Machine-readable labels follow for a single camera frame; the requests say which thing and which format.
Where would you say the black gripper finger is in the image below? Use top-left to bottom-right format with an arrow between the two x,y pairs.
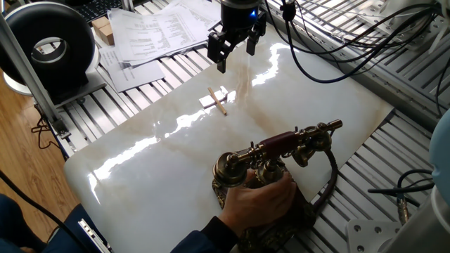
207,30 -> 235,74
245,12 -> 267,56

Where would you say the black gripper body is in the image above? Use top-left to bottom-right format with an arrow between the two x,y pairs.
220,0 -> 263,36

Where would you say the thin wooden stick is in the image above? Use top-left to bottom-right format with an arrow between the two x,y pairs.
207,86 -> 228,116

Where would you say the antique red brass phone base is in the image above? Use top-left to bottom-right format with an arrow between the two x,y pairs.
212,154 -> 317,253

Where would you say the forearm in dark blue sleeve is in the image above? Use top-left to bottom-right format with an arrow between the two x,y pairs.
171,216 -> 240,253

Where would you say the brass and red phone handset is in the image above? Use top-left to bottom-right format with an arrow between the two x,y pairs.
212,119 -> 343,188

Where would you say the person's bare hand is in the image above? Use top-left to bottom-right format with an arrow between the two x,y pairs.
217,170 -> 297,237

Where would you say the stack of printed paper sheets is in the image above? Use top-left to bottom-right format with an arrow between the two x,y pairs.
107,0 -> 222,66

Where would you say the small wooden block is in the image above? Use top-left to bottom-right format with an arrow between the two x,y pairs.
98,24 -> 115,46
91,16 -> 110,36

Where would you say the black computer keyboard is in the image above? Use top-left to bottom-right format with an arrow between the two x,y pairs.
72,0 -> 124,22

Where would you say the glossy marble pattern board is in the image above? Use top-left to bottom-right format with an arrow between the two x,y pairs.
63,26 -> 394,253

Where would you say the person's leg in blue clothes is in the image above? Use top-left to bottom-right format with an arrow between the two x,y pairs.
0,192 -> 113,253

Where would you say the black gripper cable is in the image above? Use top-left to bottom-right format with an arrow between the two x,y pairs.
263,0 -> 439,85

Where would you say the grey flat base plate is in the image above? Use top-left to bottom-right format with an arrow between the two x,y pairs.
52,68 -> 108,108

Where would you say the black cable bundle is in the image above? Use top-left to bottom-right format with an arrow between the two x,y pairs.
302,0 -> 444,67

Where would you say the black ring shaped device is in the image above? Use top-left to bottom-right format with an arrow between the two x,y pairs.
0,1 -> 101,103

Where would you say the metal bracket plate with holes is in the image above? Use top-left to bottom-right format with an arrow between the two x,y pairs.
356,0 -> 450,52

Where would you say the dark braided phone cord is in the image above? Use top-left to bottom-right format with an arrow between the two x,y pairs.
311,149 -> 339,212

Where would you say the aluminium frame post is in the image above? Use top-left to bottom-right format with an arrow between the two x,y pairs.
0,13 -> 71,140

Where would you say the thin black floor cable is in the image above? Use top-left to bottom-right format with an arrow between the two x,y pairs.
30,117 -> 60,150

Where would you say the black cable with metal connector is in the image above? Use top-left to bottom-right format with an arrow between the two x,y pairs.
367,168 -> 435,226

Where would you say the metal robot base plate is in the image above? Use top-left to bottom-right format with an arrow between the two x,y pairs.
346,219 -> 401,253

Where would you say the thick black cable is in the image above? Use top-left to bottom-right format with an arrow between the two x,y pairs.
0,170 -> 89,253

